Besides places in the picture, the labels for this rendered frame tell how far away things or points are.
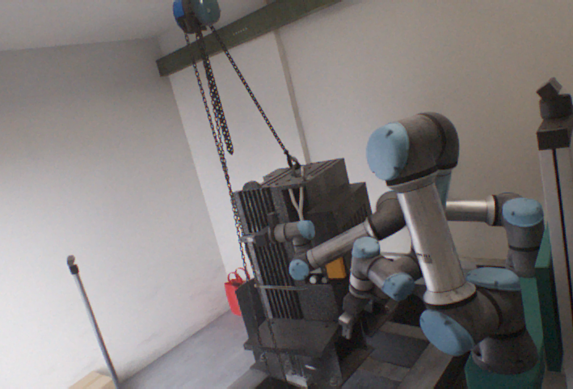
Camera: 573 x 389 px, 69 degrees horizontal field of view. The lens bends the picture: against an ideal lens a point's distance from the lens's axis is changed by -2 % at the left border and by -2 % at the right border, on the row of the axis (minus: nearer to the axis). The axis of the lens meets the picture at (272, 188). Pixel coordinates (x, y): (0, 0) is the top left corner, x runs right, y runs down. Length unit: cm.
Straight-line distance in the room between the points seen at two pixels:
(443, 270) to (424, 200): 16
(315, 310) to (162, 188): 243
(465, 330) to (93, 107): 351
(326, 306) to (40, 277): 240
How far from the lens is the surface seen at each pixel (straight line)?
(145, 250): 414
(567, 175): 114
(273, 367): 242
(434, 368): 222
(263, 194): 207
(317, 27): 321
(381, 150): 95
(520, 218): 157
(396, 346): 253
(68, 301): 391
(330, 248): 158
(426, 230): 98
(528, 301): 150
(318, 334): 213
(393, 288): 117
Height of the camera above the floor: 198
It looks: 11 degrees down
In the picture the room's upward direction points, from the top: 15 degrees counter-clockwise
